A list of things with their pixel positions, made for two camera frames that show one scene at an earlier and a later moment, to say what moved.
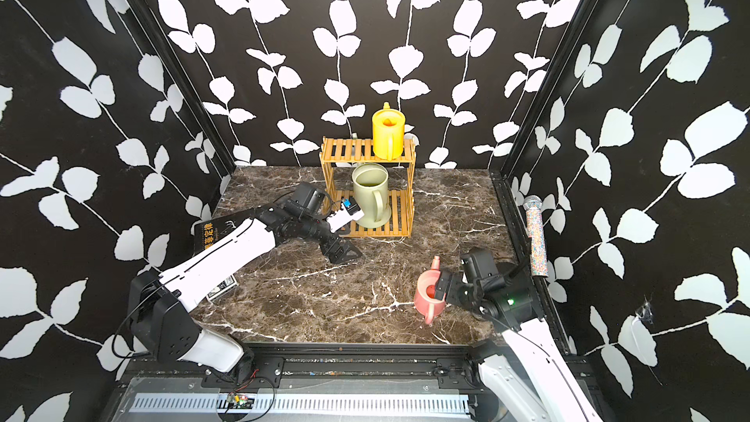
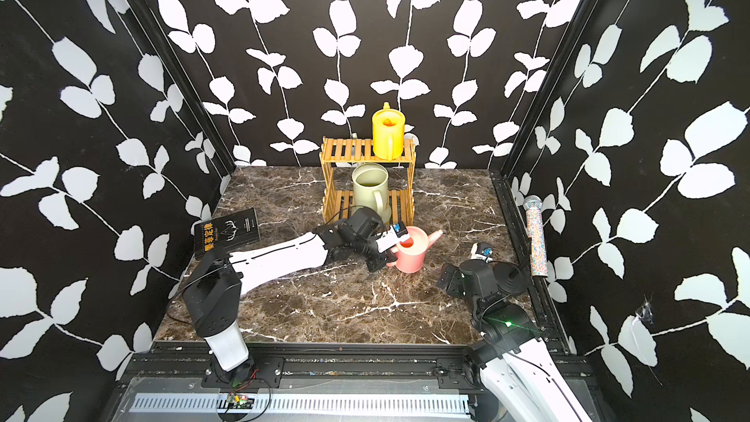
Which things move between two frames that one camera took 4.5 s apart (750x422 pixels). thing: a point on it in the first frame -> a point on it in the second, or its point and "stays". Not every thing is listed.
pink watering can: [426, 303] -> [411, 252]
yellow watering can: [388, 129] stays
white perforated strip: [306, 404] stays
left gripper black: [340, 255] -> [383, 259]
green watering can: [370, 193] stays
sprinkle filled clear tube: [535, 236] stays
